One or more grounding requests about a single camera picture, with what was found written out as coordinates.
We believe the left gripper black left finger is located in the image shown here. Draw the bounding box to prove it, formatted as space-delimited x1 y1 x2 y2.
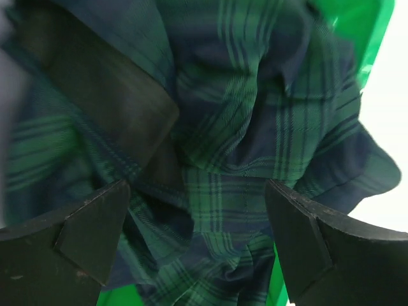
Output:
1 180 130 306

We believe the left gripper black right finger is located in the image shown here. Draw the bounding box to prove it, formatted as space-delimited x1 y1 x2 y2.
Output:
265 180 407 306

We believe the green navy plaid skirt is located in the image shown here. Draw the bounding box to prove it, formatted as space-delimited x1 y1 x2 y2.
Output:
1 1 401 305

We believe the green plastic tray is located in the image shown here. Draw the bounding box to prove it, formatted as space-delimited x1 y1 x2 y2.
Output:
96 0 395 306

